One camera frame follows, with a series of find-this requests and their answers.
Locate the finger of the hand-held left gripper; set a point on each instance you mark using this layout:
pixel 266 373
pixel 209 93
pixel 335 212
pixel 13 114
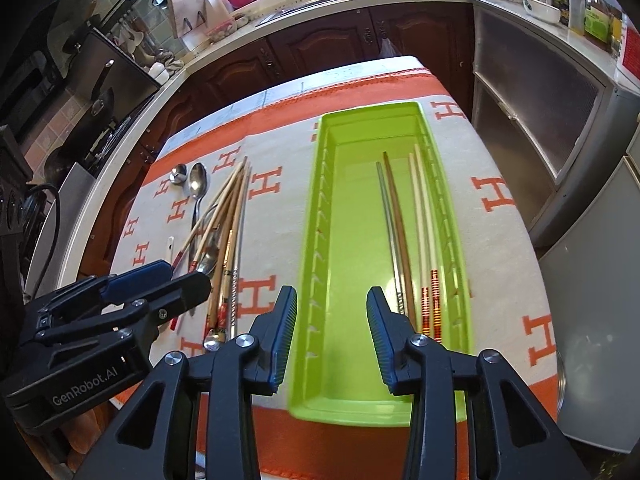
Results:
pixel 135 277
pixel 170 297

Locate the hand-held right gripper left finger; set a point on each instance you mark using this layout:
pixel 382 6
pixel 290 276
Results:
pixel 282 340

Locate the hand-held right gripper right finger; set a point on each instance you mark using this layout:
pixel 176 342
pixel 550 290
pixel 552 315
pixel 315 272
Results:
pixel 382 340

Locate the bamboo chopstick with decorated end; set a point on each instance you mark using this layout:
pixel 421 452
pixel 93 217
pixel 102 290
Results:
pixel 226 270

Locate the green plastic utensil tray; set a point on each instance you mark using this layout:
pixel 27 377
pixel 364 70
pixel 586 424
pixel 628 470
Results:
pixel 345 260

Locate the plain bamboo chopstick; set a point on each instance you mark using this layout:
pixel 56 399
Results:
pixel 224 210
pixel 220 195

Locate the grey metal chopstick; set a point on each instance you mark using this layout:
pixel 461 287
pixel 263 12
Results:
pixel 239 260

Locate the grey metal sheet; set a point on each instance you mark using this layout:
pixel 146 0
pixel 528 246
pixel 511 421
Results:
pixel 65 210

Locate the round steel soup spoon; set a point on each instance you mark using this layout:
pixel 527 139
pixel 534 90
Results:
pixel 177 174

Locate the orange and cream patterned tablecloth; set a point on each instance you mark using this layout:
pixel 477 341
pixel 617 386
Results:
pixel 285 220

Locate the dark brown wooden chopstick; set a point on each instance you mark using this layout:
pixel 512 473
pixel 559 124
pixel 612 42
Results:
pixel 396 210

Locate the ivory chopstick with red bands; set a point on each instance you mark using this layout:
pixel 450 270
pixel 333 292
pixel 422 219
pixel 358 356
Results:
pixel 426 210
pixel 416 210

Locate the black gas stove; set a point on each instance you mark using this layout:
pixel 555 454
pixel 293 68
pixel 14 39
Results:
pixel 115 80

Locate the white ceramic cup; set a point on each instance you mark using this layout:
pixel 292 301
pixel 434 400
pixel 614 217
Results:
pixel 159 71

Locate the silver refrigerator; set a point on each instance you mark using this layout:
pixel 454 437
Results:
pixel 595 310

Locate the bowl of garlic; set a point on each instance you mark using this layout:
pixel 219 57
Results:
pixel 221 32

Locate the frosted glass door cabinet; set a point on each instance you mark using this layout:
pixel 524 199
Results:
pixel 530 110

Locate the wooden cutting board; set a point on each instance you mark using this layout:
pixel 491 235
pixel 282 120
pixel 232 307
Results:
pixel 190 7

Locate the stainless steel sink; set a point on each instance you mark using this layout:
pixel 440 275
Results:
pixel 310 7

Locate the white ceramic bowl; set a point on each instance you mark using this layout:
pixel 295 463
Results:
pixel 542 12

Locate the red labelled box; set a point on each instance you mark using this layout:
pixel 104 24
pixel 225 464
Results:
pixel 631 55

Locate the white plastic bottle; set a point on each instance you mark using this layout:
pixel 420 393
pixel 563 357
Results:
pixel 576 10

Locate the jar with green label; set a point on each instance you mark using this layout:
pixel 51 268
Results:
pixel 597 22

